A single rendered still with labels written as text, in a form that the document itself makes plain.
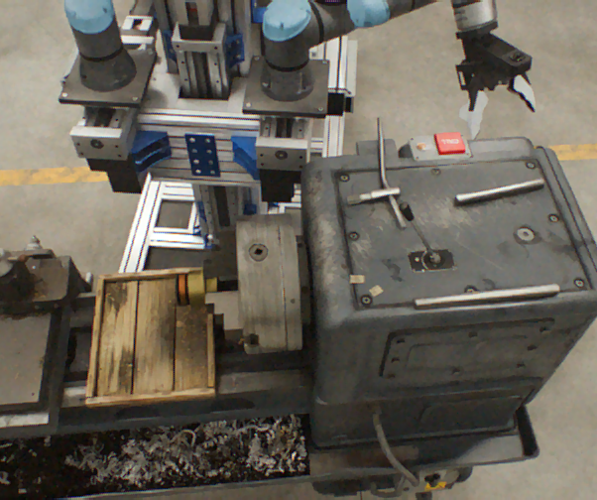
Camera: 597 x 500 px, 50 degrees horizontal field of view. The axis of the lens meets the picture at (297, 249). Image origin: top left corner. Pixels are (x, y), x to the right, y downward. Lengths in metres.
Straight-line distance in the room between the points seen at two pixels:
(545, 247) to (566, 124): 2.28
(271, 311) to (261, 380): 0.31
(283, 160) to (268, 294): 0.51
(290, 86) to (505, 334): 0.82
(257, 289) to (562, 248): 0.63
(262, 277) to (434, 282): 0.35
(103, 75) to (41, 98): 1.97
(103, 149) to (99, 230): 1.25
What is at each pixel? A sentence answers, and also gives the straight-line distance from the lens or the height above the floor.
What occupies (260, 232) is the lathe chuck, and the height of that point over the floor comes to 1.24.
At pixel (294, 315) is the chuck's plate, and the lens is 1.33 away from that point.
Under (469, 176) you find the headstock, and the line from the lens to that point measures 1.48.
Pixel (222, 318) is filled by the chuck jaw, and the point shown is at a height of 1.09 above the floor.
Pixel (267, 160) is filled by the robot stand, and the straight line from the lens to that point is 1.72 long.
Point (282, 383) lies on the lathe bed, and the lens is 1.58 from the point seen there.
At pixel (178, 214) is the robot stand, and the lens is 2.74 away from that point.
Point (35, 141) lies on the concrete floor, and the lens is 3.53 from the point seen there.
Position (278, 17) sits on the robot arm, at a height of 1.39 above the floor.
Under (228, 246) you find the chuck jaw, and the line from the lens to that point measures 1.42.
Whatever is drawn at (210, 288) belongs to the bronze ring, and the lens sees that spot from 1.44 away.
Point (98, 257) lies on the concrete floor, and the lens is 2.95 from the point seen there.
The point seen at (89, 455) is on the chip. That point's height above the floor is 0.54.
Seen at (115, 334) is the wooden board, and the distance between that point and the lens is 1.68.
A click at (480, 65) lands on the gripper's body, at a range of 1.29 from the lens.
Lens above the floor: 2.31
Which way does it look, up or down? 55 degrees down
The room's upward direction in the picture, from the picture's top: straight up
